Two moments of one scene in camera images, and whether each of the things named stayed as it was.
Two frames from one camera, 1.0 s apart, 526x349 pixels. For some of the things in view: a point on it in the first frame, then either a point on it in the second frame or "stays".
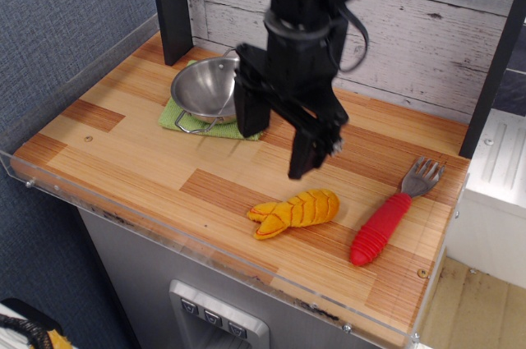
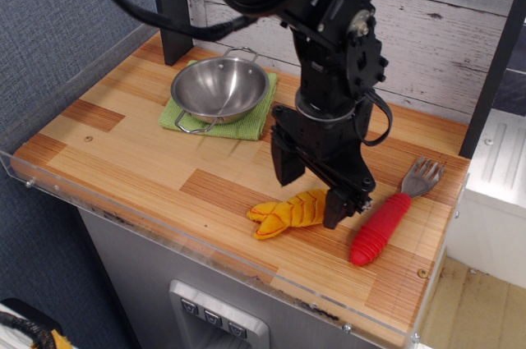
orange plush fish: [306, 209] stays
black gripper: [300, 66] to [339, 149]
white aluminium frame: [489, 228] stays
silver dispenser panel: [205, 322] stays
